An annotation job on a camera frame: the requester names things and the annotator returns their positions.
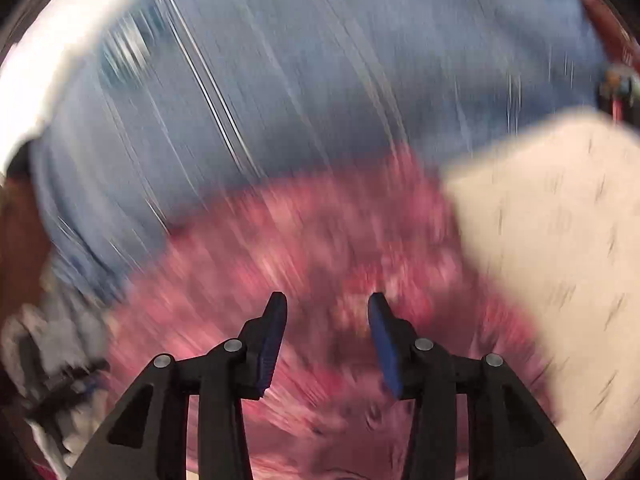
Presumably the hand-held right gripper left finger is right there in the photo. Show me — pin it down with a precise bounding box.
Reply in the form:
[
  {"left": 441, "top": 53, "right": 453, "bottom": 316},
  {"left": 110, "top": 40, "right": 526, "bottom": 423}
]
[{"left": 67, "top": 291, "right": 289, "bottom": 480}]

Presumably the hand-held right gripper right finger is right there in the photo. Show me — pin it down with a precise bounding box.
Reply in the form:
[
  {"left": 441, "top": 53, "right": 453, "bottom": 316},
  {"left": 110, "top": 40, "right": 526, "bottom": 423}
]
[{"left": 367, "top": 292, "right": 588, "bottom": 480}]

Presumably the maroon floral shirt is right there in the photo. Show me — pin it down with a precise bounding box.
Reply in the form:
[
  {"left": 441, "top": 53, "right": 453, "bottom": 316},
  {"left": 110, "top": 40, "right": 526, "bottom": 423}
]
[{"left": 107, "top": 152, "right": 553, "bottom": 480}]

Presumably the grey star-print blanket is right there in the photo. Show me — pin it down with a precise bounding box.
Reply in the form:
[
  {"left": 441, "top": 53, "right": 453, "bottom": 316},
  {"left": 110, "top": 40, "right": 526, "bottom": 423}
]
[{"left": 0, "top": 270, "right": 121, "bottom": 467}]

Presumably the brown cloth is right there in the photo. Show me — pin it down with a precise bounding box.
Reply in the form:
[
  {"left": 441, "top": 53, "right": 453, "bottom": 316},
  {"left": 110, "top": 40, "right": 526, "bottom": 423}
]
[{"left": 0, "top": 160, "right": 57, "bottom": 321}]

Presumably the cream leaf-print bed sheet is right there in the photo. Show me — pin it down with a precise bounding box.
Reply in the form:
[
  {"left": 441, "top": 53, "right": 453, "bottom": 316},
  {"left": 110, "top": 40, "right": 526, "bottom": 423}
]
[{"left": 442, "top": 109, "right": 640, "bottom": 480}]

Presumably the blue plaid pillow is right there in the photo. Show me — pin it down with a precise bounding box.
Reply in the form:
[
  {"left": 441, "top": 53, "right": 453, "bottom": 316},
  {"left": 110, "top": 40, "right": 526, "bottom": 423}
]
[{"left": 30, "top": 0, "right": 617, "bottom": 301}]

